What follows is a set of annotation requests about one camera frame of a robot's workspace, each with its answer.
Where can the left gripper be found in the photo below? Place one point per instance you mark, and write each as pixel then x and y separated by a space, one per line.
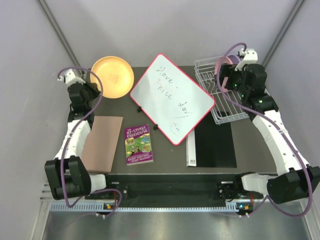
pixel 93 86

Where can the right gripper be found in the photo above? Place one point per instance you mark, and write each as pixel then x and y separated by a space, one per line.
pixel 228 70

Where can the pink plate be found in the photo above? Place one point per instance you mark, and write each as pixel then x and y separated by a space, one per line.
pixel 220 62

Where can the yellow plate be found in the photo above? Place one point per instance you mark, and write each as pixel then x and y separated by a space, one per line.
pixel 115 74

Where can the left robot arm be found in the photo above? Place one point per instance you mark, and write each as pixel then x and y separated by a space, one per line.
pixel 66 172

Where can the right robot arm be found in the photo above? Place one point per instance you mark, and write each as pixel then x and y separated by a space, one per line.
pixel 295 179

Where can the purple plate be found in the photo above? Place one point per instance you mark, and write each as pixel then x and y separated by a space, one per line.
pixel 232 59

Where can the brown cardboard sheet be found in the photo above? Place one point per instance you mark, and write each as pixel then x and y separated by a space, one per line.
pixel 101 143

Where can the black flat box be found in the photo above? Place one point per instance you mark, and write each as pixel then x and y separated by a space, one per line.
pixel 210 145

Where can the purple treehouse book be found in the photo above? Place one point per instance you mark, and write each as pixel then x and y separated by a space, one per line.
pixel 138 147

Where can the red-framed whiteboard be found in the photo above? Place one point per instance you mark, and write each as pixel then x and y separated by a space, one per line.
pixel 171 99

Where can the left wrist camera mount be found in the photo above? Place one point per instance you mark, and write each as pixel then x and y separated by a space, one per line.
pixel 70 77

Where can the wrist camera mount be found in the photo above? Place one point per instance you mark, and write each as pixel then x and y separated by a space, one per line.
pixel 248 56
pixel 70 77

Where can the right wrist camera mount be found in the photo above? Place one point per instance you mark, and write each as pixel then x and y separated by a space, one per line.
pixel 248 56

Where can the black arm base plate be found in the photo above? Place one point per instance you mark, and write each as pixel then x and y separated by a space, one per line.
pixel 178 184

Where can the aluminium front rail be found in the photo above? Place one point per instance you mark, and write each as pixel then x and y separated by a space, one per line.
pixel 158 203

